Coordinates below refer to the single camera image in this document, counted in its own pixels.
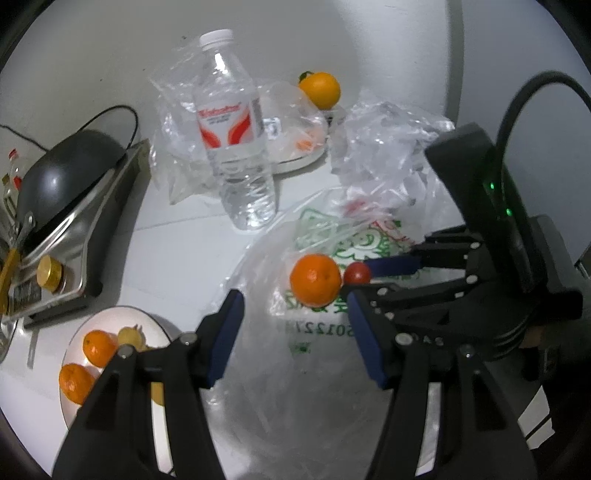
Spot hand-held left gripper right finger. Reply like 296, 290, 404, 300
346, 291, 539, 480

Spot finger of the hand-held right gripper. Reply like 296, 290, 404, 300
364, 225, 486, 279
339, 277, 482, 324

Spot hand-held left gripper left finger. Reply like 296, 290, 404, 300
52, 288, 245, 480

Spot cherry tomato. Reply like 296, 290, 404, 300
342, 262, 371, 285

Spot printed plastic bag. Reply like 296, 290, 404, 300
203, 185, 462, 467

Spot tangerine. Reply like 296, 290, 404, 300
83, 329, 118, 368
290, 254, 342, 308
58, 363, 96, 406

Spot crumpled clear plastic bag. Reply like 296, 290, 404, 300
330, 90, 455, 241

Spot small white plate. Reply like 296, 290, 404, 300
259, 78, 331, 174

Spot steel induction cooker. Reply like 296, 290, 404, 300
0, 138, 151, 329

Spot large orange with stem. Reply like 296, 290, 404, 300
298, 70, 341, 110

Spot clear water bottle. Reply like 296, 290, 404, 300
193, 28, 278, 230

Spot black wok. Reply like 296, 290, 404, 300
0, 129, 127, 315

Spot red cap bottle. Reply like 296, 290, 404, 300
6, 148, 24, 191

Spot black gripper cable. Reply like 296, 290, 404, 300
495, 71, 591, 155

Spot black cooker cable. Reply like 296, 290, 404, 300
0, 105, 139, 153

